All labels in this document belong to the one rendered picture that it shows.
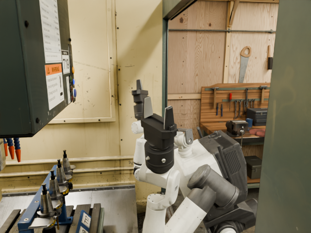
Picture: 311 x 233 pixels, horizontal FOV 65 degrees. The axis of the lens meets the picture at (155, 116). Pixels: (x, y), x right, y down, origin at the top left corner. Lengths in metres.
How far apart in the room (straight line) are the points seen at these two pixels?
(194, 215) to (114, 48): 1.11
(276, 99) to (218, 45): 3.11
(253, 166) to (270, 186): 2.92
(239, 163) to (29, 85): 0.86
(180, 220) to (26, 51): 0.69
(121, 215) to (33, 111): 1.29
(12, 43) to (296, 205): 0.55
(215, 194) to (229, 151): 0.23
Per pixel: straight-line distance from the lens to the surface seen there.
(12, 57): 0.53
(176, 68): 3.38
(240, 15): 3.72
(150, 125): 0.67
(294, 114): 0.44
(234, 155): 1.08
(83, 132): 1.71
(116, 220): 1.72
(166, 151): 0.70
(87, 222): 1.43
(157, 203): 0.81
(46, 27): 0.67
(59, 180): 1.19
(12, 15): 0.53
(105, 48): 1.62
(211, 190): 0.91
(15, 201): 1.96
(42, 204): 1.00
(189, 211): 0.91
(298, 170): 0.44
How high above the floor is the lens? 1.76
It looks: 13 degrees down
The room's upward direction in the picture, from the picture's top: straight up
